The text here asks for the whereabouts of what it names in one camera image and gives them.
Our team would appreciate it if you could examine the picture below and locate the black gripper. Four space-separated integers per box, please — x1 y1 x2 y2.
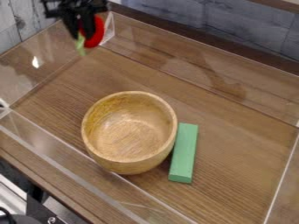
41 0 108 39

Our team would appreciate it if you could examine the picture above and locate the red felt fruit green leaf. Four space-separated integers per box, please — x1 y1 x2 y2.
75 16 105 56

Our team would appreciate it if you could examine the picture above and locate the clear acrylic tray wall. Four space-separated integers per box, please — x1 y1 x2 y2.
0 12 299 224

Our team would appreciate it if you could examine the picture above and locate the green rectangular block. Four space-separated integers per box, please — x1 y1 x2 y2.
168 122 199 184

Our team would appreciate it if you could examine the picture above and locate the wooden bowl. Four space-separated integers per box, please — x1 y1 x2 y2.
80 91 178 175

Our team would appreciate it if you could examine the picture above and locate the black stand with cable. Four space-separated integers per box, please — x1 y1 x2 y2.
0 158 64 224

